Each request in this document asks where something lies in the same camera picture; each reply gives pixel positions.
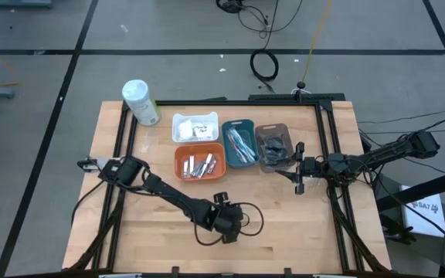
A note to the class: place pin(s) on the orange plastic bin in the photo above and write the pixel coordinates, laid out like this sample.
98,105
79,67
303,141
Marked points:
199,148

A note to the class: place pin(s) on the black beam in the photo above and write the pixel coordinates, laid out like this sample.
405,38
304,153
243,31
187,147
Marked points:
419,189

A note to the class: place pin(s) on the white plastic bin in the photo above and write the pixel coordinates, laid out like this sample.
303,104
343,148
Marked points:
195,117

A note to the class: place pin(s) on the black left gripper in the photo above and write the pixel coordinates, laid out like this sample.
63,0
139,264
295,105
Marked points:
226,222

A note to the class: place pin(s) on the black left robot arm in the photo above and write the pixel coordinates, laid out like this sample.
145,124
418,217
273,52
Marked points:
168,193

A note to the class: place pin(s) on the black aluminium table frame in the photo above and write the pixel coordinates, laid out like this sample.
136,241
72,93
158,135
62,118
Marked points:
245,103

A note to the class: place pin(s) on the small bag of white items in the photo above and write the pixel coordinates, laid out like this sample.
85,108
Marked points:
203,131

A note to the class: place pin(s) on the red toothbrush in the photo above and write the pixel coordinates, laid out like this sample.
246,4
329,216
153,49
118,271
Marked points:
236,144

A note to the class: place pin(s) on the white printed box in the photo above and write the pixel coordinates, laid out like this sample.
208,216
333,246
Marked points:
423,210

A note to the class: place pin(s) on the grey translucent plastic bin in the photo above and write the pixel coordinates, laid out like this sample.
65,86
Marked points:
270,129

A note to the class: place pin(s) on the black camera stand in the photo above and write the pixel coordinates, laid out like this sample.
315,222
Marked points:
301,90

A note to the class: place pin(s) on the clear plastic packets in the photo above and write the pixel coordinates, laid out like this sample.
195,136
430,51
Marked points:
191,165

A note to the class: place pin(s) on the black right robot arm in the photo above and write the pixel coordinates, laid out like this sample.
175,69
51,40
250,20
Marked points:
381,156

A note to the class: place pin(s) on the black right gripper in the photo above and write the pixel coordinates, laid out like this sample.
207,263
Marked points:
309,166

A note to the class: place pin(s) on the black wrapped comb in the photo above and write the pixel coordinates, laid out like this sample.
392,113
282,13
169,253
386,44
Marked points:
276,156
272,144

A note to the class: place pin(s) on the white toothbrush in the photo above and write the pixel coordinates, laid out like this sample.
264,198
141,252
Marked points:
230,137

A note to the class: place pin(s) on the white wipes canister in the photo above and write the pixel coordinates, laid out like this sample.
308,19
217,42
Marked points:
141,104

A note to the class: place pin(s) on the teal plastic bin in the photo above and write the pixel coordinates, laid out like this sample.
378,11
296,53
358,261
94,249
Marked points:
242,123

